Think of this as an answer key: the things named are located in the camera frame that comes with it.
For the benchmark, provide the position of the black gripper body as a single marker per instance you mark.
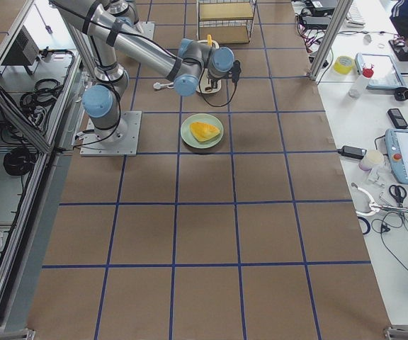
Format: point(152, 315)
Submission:
point(213, 80)

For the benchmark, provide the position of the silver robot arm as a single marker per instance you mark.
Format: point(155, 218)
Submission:
point(108, 34)

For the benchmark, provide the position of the white toaster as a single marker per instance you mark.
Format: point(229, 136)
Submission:
point(206, 86)

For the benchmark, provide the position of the grid-patterned wooden shelf box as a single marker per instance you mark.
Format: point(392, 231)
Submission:
point(226, 21)

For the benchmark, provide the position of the green plate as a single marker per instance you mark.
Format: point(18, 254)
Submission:
point(189, 139)

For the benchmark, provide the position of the triangular golden pastry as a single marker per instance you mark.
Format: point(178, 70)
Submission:
point(203, 132)

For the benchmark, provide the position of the yellow tape roll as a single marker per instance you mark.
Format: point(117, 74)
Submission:
point(343, 64)

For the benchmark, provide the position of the white plastic bottle red cap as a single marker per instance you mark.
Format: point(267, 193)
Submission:
point(360, 85)

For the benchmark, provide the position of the black power adapter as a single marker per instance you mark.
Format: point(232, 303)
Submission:
point(352, 152)

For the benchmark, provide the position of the black phone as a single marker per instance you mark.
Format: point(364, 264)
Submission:
point(397, 118)

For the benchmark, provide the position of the black scissors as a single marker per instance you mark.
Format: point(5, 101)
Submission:
point(399, 193)

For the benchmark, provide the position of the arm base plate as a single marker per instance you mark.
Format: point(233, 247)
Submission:
point(124, 141)
point(145, 28)

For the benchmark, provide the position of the aluminium frame post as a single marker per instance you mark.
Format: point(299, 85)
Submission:
point(339, 15)

